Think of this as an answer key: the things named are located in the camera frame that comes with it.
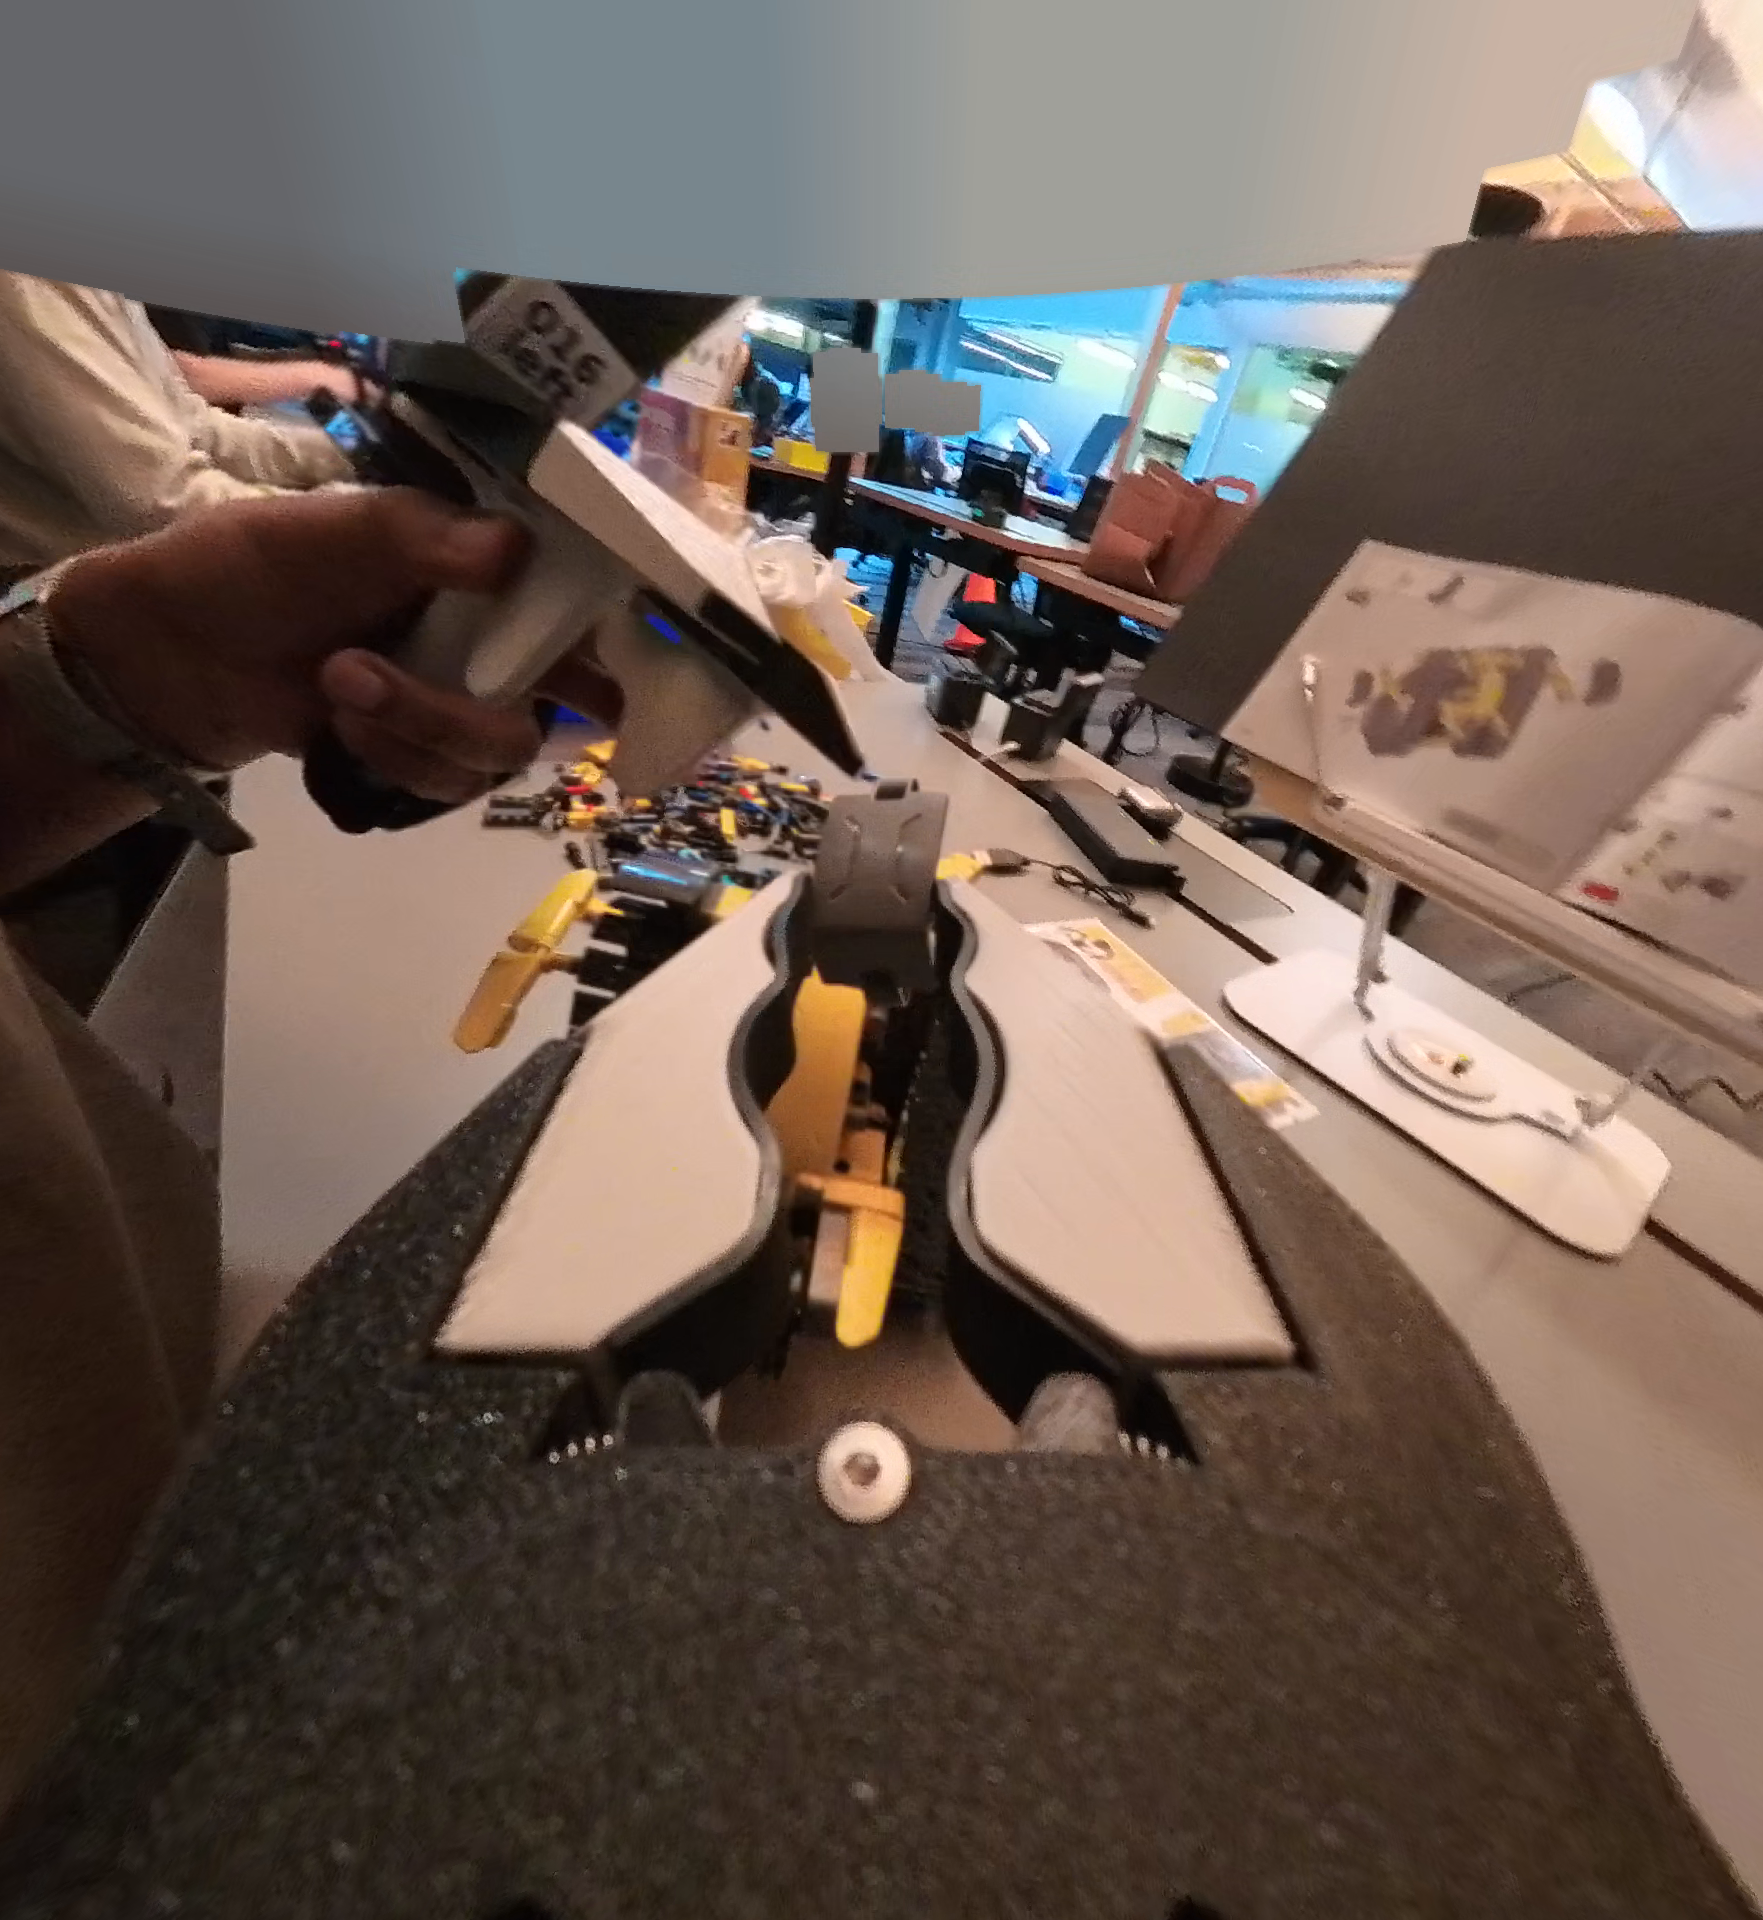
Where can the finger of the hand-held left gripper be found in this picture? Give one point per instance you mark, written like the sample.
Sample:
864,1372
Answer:
641,524

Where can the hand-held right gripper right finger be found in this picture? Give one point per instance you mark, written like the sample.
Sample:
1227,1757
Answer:
1105,1184

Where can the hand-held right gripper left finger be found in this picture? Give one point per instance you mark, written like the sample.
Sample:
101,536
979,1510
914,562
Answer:
626,1171

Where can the yellow grey toy tracked vehicle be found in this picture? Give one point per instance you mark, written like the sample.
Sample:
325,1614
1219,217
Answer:
822,1050

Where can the grey toy panel part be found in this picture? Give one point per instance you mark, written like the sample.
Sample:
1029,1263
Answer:
881,886

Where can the person's left hand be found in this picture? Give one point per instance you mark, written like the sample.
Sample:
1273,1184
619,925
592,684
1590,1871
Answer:
251,645

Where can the white plastic bag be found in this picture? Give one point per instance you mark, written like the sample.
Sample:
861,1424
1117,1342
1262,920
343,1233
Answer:
792,578

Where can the yellow grey sticker sheet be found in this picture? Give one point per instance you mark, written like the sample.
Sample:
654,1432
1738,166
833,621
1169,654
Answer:
1121,969

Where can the white stand base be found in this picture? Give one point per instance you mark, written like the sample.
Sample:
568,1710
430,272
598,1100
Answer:
1316,1035

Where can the pile of small toy parts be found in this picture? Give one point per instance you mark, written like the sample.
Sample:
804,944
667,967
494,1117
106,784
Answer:
700,803

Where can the black rectangular box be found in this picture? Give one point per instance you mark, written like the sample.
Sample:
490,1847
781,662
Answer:
1105,840

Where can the yellow long toy panel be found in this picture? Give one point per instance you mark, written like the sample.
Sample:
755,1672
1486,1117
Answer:
965,865

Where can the black charging dock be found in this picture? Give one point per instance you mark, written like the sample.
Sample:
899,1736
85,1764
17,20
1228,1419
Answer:
1045,721
965,690

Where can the grey earbud case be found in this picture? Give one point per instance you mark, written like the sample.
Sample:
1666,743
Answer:
1154,810

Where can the black round stand base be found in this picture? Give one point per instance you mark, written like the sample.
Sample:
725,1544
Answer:
1205,775

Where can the grey wristwatch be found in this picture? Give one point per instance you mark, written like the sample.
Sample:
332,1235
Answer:
63,677

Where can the brown paper bag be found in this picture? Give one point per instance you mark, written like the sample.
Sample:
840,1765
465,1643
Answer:
1167,532

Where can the person's brown clothing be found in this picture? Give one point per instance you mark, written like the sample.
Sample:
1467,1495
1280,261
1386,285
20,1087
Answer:
27,1275

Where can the toy instruction booklet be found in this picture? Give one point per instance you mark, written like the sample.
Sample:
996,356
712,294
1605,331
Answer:
1496,704

